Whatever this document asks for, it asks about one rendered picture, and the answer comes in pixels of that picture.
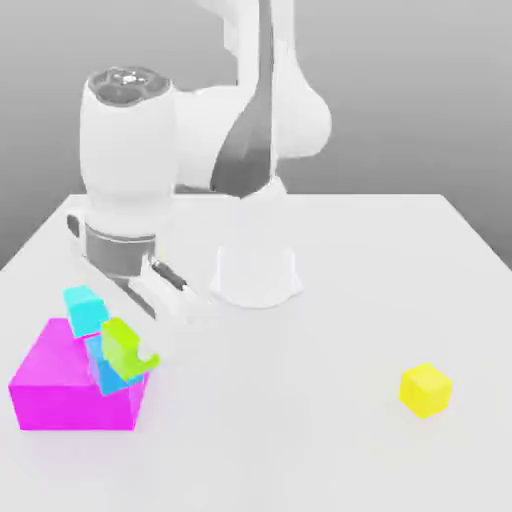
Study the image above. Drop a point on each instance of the small cyan cube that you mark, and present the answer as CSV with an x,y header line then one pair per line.
x,y
84,310

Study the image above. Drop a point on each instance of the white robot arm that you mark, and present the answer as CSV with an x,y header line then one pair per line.
x,y
128,152

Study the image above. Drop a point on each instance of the small blue cube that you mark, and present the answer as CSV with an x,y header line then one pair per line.
x,y
110,380

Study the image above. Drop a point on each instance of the small lime green cube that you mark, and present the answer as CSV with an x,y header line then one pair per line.
x,y
118,348

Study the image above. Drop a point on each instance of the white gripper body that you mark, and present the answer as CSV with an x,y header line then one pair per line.
x,y
100,267

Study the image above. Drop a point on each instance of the small yellow cube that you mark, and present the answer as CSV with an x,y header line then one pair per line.
x,y
426,390

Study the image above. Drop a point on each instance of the large magenta box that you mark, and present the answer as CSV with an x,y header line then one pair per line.
x,y
60,400

